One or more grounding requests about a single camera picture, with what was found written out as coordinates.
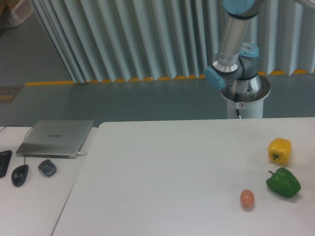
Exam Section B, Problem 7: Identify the cardboard box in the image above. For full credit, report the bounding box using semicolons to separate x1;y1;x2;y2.
0;0;33;30

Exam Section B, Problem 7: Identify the black keyboard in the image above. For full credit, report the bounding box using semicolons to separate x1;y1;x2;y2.
0;150;12;178

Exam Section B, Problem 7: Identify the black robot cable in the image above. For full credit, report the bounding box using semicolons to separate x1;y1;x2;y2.
234;92;243;119

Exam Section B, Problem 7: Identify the small dark grey tray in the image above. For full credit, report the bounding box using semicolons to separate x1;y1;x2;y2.
38;159;57;177

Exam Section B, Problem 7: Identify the silver closed laptop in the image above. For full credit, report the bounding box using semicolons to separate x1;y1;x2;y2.
16;120;94;158

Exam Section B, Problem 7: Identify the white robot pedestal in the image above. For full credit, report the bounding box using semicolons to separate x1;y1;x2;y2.
221;74;271;119

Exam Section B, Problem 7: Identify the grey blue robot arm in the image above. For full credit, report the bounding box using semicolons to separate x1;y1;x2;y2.
205;0;315;100

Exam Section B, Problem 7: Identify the black mouse cable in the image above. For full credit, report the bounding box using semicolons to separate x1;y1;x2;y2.
0;125;34;166

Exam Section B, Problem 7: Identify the yellow bell pepper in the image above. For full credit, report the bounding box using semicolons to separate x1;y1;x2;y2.
268;138;292;165

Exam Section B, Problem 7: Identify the green bell pepper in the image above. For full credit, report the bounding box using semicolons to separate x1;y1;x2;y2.
266;167;301;198

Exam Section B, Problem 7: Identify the black computer mouse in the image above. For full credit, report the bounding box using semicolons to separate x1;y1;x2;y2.
11;164;29;187

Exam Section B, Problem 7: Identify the folding partition screen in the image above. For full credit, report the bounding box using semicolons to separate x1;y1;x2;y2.
31;0;315;83

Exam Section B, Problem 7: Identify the brown egg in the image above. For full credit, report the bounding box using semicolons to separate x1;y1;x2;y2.
240;189;254;208

